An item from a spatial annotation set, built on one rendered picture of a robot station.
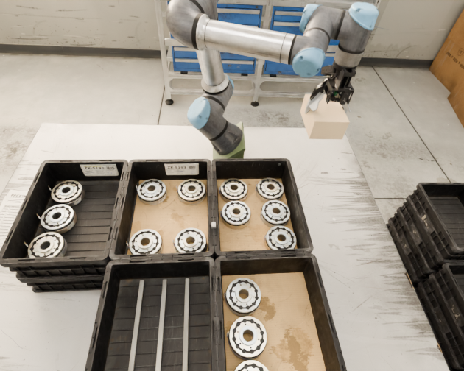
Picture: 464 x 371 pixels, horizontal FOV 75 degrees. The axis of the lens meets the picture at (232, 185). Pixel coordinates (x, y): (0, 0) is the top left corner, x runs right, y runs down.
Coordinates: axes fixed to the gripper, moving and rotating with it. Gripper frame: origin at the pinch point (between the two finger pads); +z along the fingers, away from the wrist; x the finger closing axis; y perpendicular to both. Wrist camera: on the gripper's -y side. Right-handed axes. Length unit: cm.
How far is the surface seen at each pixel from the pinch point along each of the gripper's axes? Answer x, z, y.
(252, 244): -26, 27, 38
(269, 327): -24, 26, 64
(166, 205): -57, 27, 21
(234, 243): -32, 27, 37
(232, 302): -34, 23, 58
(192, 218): -47, 27, 27
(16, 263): -93, 17, 48
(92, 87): -157, 111, -183
